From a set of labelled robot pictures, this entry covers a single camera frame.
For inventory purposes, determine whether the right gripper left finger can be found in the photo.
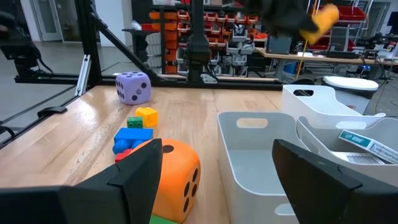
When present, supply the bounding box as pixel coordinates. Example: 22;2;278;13
0;138;164;224

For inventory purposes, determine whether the orange-yellow toy block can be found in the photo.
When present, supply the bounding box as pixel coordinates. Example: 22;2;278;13
299;4;340;45

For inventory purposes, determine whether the yellow hanging cable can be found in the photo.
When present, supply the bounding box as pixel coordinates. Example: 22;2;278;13
294;0;320;80

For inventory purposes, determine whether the small green toy block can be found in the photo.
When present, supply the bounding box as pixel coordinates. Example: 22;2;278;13
126;116;144;129

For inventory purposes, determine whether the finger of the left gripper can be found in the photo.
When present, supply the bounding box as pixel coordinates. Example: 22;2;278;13
279;14;320;37

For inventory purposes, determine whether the yellow toy block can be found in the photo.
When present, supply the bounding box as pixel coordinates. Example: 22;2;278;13
134;106;159;129

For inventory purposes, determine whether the purple foam die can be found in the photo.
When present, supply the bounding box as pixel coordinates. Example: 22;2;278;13
115;71;152;106

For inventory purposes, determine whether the black aluminium table frame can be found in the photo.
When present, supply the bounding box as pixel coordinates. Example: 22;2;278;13
0;0;284;149

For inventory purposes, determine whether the black cable clip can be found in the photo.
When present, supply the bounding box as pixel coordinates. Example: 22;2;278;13
37;105;68;119

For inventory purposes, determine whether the grey plastic bin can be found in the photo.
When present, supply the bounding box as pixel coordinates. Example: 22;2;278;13
216;111;307;224

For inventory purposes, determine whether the black equipment stand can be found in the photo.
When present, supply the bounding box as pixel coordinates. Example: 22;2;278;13
0;9;54;78

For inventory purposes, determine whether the red storage bin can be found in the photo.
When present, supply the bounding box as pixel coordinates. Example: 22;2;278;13
337;5;368;22

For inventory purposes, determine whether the orange foam die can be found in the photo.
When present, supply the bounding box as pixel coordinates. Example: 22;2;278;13
133;138;201;223

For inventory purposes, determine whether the silver aluminium brace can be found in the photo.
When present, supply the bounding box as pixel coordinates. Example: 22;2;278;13
75;54;92;97

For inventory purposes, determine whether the red toy block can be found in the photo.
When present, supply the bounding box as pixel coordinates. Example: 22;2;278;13
114;148;135;164

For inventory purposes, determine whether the white trash can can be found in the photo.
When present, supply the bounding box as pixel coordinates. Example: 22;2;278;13
321;75;379;108

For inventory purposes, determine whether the white playing card box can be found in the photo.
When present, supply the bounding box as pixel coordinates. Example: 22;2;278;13
338;129;398;165

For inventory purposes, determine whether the grey equipment box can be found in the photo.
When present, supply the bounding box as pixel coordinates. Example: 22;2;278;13
267;35;293;55

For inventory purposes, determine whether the parts shelf with bins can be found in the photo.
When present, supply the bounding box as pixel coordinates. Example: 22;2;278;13
146;0;271;77

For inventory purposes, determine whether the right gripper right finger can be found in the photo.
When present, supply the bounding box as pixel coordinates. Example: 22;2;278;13
272;138;398;224

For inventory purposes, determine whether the blue toy block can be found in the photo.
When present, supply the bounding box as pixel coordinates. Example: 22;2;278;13
112;127;154;155

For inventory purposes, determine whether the wooden workbench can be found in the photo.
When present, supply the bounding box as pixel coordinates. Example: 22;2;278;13
254;46;398;82

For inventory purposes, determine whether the white plastic bin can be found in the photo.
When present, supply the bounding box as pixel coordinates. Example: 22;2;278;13
281;84;387;129
296;115;398;188

